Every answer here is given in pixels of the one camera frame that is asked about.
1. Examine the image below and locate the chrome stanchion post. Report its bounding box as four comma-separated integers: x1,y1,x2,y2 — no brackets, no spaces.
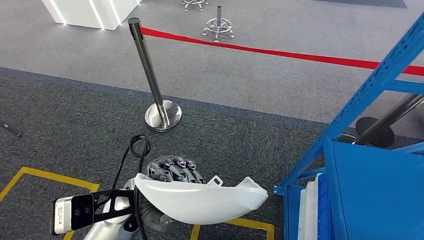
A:
127,17,183,133

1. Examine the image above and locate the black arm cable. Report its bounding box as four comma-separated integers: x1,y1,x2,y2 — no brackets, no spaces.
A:
110,133,153,240

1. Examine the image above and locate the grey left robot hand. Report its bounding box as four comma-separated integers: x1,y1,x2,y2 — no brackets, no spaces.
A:
146,154,207,185

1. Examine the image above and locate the black stanchion post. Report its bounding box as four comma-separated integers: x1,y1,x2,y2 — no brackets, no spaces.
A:
352,93,424,148

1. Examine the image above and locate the small black floor object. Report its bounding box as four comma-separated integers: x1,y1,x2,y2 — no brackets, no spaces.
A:
0,120,25,138

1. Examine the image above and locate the white counter with light strips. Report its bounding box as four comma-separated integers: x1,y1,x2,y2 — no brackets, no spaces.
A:
41,0,143,31

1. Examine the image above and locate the chrome stool base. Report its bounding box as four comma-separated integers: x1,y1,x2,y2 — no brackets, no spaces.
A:
181,0,210,12
202,0,235,43

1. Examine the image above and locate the blue metal shelf rack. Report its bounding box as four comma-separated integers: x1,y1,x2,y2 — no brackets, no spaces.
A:
273,11,424,240

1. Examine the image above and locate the yellow floor tape square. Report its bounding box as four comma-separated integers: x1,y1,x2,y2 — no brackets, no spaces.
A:
0,166,100,240

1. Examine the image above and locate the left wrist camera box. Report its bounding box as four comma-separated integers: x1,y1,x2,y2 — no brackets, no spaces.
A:
50,193,96,237

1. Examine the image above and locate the red barrier belt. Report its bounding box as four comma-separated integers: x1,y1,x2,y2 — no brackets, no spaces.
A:
139,26,424,77

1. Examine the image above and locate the white plastic car part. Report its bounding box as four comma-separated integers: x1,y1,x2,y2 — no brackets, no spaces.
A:
134,172,269,226

